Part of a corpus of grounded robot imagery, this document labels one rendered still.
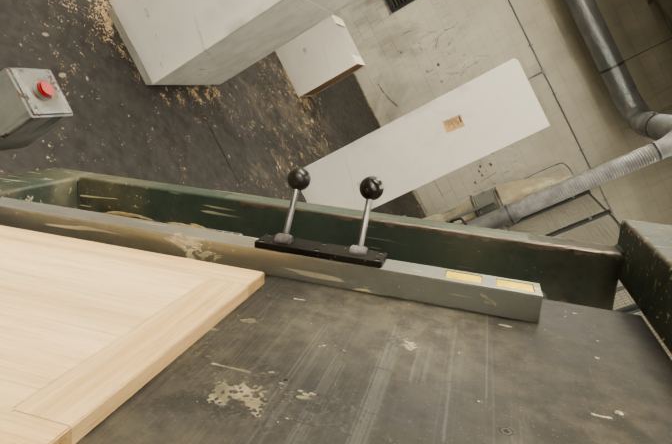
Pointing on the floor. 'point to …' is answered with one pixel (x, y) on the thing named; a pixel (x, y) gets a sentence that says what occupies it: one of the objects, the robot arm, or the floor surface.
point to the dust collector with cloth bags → (496, 204)
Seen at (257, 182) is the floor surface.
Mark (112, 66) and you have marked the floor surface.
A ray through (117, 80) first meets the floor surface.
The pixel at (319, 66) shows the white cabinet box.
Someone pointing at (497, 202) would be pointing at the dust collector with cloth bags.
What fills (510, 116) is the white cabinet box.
